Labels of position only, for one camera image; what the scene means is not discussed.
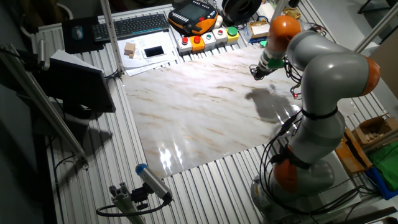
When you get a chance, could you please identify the long diagonal aluminium bar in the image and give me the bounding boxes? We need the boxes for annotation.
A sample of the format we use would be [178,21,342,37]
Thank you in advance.
[0,43,90,169]

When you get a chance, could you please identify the brown cardboard panel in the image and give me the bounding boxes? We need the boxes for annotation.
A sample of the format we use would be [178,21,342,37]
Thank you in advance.
[368,37,398,100]

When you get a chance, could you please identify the green cloth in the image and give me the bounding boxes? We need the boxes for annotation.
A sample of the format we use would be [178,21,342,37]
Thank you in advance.
[368,141,398,192]

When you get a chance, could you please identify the orange black teach pendant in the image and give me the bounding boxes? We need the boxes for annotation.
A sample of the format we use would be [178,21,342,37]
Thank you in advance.
[167,0,219,35]

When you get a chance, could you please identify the small cardboard box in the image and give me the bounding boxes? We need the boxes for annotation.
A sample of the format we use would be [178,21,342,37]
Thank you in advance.
[247,21,271,40]

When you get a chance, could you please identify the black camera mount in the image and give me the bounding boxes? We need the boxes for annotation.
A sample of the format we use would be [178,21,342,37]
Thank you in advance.
[130,183,153,211]

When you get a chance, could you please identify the white sheet behind monitor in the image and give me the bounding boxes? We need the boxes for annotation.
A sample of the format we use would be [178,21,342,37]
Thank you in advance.
[50,49,103,73]

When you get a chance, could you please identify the white marble pattern sheet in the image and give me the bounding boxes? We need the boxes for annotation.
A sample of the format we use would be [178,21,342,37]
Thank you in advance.
[121,45,360,180]

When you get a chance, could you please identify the blue bag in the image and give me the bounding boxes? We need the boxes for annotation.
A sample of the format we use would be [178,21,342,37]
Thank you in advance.
[365,166,398,201]

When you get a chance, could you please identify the black computer monitor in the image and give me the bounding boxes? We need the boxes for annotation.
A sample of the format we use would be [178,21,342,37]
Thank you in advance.
[32,57,117,121]

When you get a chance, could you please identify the white box green button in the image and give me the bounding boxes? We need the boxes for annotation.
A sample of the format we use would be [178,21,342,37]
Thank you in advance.
[201,32,217,50]

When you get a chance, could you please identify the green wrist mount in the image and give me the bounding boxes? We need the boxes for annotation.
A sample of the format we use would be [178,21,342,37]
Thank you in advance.
[260,40,285,69]

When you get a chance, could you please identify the black camera cable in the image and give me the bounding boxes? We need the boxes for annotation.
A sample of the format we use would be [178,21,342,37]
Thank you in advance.
[95,198,172,218]

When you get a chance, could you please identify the golden shiny packet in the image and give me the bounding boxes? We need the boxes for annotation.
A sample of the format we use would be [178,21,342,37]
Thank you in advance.
[282,7,302,20]

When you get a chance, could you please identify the thin aluminium post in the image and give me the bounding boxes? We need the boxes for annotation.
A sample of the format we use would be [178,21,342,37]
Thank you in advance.
[270,0,289,22]

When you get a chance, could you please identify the slanted aluminium frame bar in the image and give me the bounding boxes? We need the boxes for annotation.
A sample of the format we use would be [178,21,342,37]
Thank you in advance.
[354,1,398,54]

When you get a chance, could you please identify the black mouse pad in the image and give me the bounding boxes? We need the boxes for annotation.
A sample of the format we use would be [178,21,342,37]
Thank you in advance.
[61,16,105,55]

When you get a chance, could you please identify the black chair leg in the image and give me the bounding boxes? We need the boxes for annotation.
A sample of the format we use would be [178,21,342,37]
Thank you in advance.
[357,0,398,15]

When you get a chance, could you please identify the silver camera blue cap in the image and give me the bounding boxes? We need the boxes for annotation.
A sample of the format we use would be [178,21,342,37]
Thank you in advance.
[135,163,174,202]

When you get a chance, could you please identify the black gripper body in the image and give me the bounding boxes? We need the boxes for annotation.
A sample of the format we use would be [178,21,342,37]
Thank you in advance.
[254,63,274,75]

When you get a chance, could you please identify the yellow box green button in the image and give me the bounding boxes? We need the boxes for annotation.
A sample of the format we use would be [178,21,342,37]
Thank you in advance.
[226,26,240,44]

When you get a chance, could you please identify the upright aluminium profile post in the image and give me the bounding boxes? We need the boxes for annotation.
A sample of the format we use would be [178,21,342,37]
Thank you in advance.
[99,0,125,75]

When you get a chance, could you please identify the dark wooden plank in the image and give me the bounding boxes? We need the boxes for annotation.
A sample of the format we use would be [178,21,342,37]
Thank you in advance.
[338,207,398,224]

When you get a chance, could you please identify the short aluminium profile stub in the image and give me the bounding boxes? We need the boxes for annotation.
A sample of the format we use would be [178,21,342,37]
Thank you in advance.
[108,182,146,224]

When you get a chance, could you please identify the black computer keyboard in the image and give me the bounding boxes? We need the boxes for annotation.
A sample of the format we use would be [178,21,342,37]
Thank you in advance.
[91,13,170,43]

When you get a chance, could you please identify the orange box red button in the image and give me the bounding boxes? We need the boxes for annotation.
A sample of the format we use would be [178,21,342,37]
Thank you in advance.
[189,35,206,53]

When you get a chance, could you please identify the open cardboard box wood pieces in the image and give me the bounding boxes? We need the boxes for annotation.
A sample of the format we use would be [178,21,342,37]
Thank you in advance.
[351,113,398,147]

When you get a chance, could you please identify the white smartphone dark screen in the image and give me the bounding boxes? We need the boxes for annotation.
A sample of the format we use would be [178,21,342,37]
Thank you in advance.
[142,45,166,59]

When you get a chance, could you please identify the white paper sheets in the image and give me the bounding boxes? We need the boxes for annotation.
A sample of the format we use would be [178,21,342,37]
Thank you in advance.
[117,30,180,77]

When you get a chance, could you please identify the orange flat box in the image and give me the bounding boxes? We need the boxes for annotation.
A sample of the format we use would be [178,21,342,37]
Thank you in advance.
[335,128,373,174]

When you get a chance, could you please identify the white box small red button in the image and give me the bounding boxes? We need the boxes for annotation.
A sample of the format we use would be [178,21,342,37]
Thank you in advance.
[213,27,229,45]

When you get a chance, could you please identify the grey computer mouse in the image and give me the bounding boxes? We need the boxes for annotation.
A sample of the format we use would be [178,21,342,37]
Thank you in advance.
[72,25,84,40]

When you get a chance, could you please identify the black filament spool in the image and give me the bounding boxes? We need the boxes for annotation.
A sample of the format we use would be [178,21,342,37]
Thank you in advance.
[222,0,263,23]

